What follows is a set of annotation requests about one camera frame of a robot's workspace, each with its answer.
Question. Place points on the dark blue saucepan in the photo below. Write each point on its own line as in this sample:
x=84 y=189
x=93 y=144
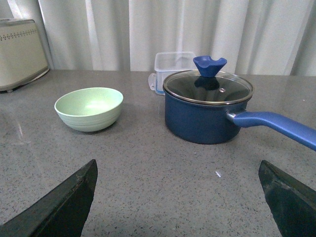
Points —
x=206 y=124

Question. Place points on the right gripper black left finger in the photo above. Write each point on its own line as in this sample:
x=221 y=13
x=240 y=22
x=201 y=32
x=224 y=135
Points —
x=60 y=213

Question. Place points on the white curtain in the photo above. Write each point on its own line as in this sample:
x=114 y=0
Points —
x=261 y=37

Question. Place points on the light green bowl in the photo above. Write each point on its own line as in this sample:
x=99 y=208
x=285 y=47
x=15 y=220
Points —
x=90 y=109

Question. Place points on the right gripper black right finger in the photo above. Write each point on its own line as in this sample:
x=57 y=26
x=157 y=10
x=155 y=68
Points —
x=292 y=203

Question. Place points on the glass lid blue knob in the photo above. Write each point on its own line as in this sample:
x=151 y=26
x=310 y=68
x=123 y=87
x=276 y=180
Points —
x=208 y=85

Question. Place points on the clear plastic food container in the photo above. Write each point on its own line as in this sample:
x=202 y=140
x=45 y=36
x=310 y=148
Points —
x=167 y=63

